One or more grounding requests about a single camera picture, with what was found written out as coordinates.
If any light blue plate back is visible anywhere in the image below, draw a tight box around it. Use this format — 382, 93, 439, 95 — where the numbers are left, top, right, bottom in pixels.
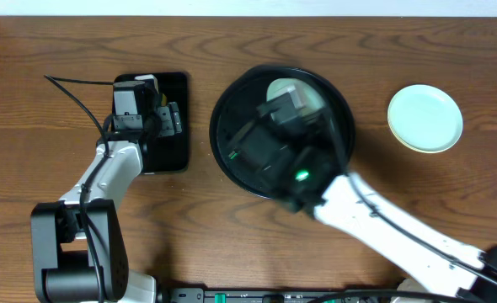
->
266, 78, 325, 115

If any light blue plate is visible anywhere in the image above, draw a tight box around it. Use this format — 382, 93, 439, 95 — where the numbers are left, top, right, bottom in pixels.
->
387, 84, 463, 149
266, 78, 325, 115

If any yellow plate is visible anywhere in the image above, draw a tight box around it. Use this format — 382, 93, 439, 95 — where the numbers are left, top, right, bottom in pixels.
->
392, 132, 456, 154

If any green yellow sponge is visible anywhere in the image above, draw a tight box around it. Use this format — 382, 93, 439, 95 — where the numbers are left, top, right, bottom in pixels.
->
161, 94, 168, 106

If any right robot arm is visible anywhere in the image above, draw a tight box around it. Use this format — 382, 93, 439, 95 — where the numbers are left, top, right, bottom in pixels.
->
216, 120, 497, 302

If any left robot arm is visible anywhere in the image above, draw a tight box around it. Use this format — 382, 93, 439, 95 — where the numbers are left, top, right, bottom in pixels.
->
30, 102, 184, 302

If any black rectangular tray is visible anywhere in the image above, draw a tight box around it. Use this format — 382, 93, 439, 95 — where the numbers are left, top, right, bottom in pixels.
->
107, 72, 190, 174

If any round black tray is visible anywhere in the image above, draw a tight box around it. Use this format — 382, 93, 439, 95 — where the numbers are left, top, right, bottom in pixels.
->
209, 65, 355, 194

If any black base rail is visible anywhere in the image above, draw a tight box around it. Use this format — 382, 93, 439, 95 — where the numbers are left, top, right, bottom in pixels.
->
159, 286, 401, 303

